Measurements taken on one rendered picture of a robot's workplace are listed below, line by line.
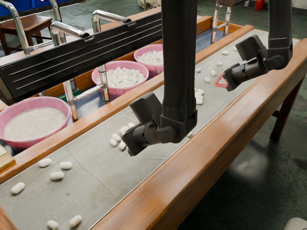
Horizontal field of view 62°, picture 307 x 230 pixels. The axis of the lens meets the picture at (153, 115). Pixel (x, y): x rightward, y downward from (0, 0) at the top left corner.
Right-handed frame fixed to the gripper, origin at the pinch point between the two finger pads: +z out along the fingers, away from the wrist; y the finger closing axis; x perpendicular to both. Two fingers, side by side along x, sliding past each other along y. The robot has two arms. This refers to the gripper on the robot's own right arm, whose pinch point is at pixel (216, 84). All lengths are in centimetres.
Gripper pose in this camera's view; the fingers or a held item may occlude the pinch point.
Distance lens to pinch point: 98.8
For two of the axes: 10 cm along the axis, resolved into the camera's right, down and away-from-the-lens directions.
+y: -6.6, 4.7, -5.8
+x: 5.0, 8.6, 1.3
